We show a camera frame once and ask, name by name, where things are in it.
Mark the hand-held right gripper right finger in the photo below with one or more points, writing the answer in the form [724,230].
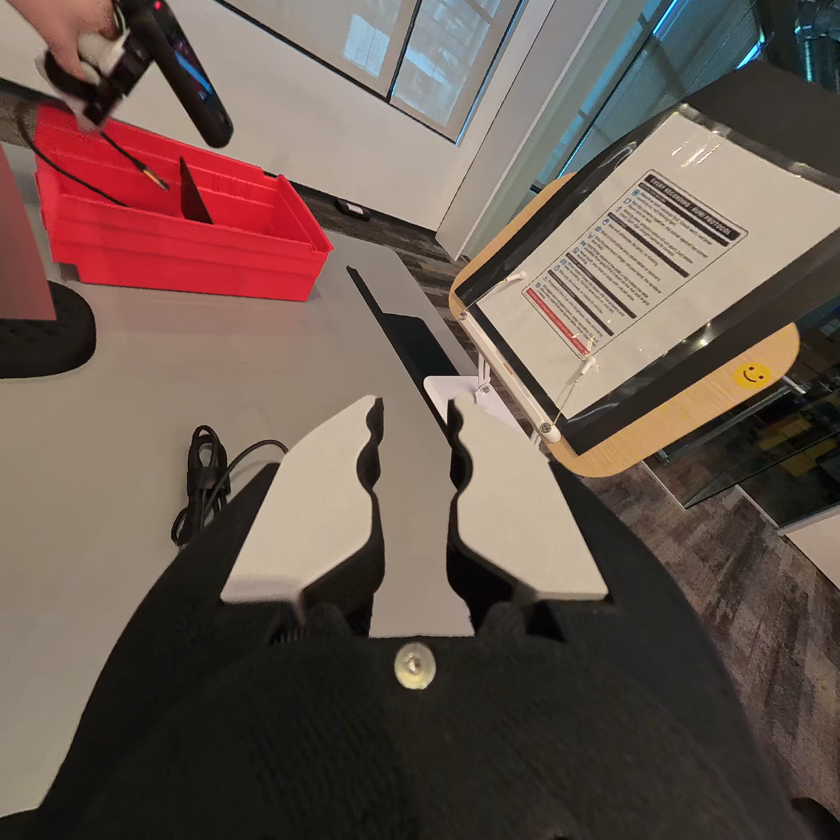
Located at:
[518,512]

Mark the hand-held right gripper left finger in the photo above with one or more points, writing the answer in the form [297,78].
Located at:
[308,512]

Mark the red plastic bin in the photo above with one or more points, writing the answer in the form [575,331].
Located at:
[197,262]

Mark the person's left hand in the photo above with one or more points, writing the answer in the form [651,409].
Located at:
[59,26]

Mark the clear acrylic sign holder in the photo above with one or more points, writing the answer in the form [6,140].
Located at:
[459,394]

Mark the black floor outlet box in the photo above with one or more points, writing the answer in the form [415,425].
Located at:
[353,210]

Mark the printed instruction sheet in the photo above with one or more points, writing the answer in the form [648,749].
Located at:
[630,262]

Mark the yellow smiley sticker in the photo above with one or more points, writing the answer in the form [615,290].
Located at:
[756,375]

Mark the black mesh office chair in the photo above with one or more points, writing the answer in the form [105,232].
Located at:
[39,341]

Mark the black backing board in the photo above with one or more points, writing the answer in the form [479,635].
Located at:
[774,111]

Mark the framed wall window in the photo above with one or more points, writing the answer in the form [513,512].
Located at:
[426,59]

